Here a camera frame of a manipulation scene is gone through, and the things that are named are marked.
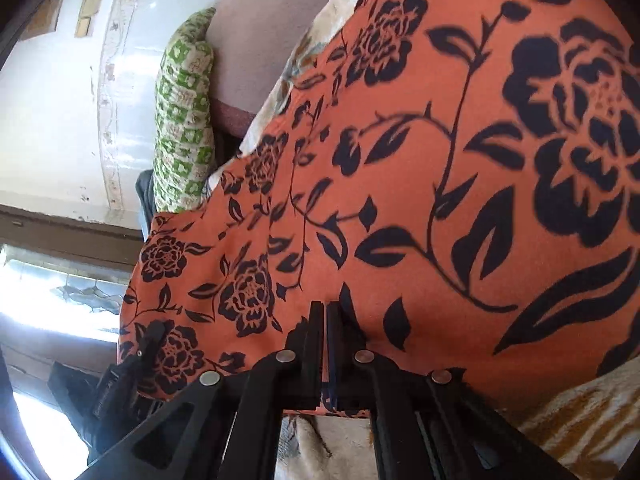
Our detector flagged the orange black floral garment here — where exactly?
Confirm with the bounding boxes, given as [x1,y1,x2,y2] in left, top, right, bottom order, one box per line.
[118,0,639,404]

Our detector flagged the stained glass window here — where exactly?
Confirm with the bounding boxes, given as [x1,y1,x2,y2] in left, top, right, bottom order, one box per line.
[1,245,130,342]

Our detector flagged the cream leaf-pattern blanket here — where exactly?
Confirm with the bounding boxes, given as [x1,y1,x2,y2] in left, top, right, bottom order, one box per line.
[207,0,640,480]

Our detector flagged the blue denim cloth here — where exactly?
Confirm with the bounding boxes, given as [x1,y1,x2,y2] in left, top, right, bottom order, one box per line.
[134,169,156,240]

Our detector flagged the green white checkered pillow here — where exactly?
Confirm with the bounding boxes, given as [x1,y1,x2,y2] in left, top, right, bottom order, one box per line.
[153,6,215,212]

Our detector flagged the pink quilted bolster pillow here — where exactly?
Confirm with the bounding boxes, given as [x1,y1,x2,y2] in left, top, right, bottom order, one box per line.
[206,0,328,139]

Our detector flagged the dark wooden door frame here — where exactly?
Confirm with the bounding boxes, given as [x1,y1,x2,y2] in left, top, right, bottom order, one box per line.
[1,205,143,271]

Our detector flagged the wooden wall panel box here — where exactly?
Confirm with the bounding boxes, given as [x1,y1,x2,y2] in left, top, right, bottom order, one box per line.
[20,0,63,41]

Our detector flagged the beige wall switch plate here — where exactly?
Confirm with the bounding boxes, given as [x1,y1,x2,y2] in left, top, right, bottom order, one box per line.
[75,0,102,38]

